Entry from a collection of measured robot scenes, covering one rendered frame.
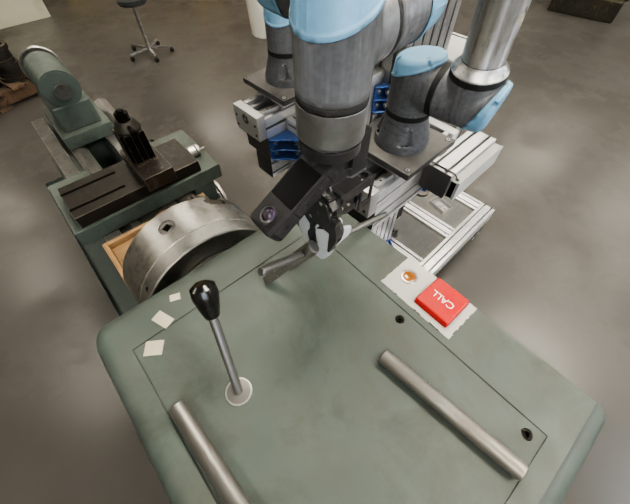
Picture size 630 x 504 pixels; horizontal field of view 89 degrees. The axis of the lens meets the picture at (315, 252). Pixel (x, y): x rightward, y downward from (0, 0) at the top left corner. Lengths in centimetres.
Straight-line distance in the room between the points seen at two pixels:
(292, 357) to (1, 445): 188
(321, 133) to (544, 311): 209
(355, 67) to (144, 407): 47
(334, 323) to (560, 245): 232
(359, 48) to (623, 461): 210
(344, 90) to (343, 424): 38
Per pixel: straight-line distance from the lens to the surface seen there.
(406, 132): 92
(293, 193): 38
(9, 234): 305
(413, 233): 204
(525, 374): 56
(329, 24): 30
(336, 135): 34
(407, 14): 37
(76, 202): 130
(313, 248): 46
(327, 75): 31
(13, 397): 230
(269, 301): 53
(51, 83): 169
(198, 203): 73
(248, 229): 69
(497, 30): 77
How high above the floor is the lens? 172
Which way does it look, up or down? 54 degrees down
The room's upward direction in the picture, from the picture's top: straight up
